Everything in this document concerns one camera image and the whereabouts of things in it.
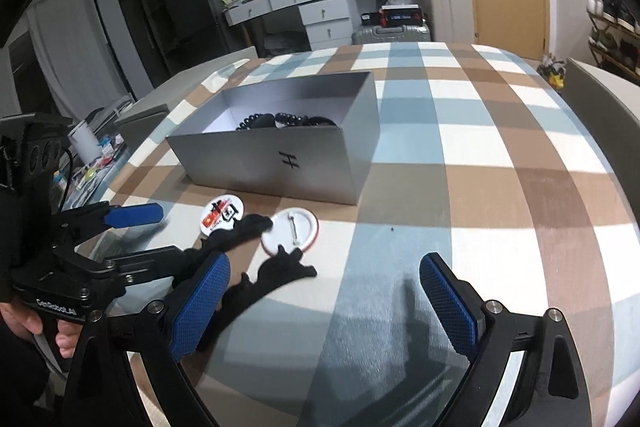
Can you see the checked plaid tablecloth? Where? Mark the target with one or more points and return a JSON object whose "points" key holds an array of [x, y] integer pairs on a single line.
{"points": [[450, 187]]}

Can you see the small black box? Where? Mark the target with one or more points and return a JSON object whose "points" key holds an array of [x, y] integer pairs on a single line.
{"points": [[370, 20]]}

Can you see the white upright suitcase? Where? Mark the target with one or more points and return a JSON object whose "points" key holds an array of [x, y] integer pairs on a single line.
{"points": [[447, 2]]}

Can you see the white dressing table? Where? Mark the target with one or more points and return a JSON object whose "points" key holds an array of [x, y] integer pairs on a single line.
{"points": [[325, 17]]}

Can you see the dark grey fridge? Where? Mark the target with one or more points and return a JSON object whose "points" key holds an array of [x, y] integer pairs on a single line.
{"points": [[200, 12]]}

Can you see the round pin badge red print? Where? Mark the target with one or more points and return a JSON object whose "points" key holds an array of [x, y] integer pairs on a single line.
{"points": [[220, 217]]}

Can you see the wooden shoe rack with shoes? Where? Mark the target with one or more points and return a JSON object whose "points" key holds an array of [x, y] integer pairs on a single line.
{"points": [[607, 9]]}

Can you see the person's left hand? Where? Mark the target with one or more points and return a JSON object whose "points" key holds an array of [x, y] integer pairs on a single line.
{"points": [[65, 336]]}

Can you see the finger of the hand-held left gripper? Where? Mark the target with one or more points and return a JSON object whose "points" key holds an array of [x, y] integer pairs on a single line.
{"points": [[135, 215], [150, 260]]}

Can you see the dark wardrobe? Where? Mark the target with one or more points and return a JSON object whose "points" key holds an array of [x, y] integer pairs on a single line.
{"points": [[135, 7]]}

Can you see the pile of shoes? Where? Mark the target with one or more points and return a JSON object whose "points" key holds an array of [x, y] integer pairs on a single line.
{"points": [[554, 73]]}

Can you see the person's left forearm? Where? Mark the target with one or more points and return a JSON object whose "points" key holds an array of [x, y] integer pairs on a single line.
{"points": [[22, 377]]}

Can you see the white paper rolls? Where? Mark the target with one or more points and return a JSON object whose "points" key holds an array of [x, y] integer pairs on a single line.
{"points": [[82, 141]]}

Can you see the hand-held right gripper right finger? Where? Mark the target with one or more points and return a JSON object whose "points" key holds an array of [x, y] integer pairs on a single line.
{"points": [[450, 307]]}

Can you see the white curtain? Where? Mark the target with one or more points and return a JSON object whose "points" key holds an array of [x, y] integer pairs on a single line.
{"points": [[70, 42]]}

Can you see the round pin badge red rim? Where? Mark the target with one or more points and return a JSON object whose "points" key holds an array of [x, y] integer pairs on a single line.
{"points": [[295, 227]]}

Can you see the grey cabinet plain side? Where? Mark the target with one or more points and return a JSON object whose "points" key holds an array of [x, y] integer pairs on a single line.
{"points": [[605, 97]]}

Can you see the silver ribbed suitcase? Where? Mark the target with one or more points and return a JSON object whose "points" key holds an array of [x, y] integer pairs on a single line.
{"points": [[390, 36]]}

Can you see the clutter of small colourful packets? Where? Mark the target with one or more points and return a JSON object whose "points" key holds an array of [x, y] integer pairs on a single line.
{"points": [[97, 162]]}

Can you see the black bat-shaped hair clip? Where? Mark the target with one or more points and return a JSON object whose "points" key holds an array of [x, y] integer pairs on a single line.
{"points": [[270, 280], [250, 227]]}

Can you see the silver grey box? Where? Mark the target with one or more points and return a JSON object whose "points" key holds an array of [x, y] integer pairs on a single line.
{"points": [[280, 167]]}

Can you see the black box red stripe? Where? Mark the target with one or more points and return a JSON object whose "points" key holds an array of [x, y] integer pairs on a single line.
{"points": [[400, 16]]}

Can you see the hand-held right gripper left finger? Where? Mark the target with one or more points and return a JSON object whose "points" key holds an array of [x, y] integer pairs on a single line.
{"points": [[200, 302]]}

